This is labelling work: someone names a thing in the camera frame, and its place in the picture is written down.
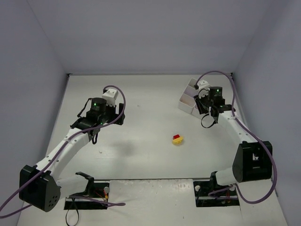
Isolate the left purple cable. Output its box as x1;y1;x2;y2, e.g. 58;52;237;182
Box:
0;85;127;218

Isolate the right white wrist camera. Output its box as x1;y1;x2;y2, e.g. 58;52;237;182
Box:
193;80;210;93

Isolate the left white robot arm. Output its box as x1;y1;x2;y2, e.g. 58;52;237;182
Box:
18;97;125;212

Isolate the yellow half-round lego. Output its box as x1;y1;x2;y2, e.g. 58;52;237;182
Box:
172;136;184;145

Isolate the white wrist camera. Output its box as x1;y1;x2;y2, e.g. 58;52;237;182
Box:
193;80;210;93
102;88;119;106

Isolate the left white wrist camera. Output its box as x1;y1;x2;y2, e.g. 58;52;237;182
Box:
102;88;119;106

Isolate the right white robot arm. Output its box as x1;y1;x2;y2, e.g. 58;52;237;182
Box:
194;86;272;186

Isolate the left white container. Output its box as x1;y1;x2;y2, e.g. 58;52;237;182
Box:
178;78;198;114

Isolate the purple cable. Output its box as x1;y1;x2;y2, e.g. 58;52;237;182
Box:
195;70;277;204
0;85;127;218

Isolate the black strap loop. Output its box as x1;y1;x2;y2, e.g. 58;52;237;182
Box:
65;208;80;226

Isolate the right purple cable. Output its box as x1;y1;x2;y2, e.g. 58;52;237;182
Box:
195;70;277;204

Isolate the right white container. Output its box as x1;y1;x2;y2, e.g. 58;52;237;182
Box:
191;105;202;119

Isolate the white container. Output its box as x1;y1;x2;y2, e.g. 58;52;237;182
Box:
178;78;198;114
191;105;202;119

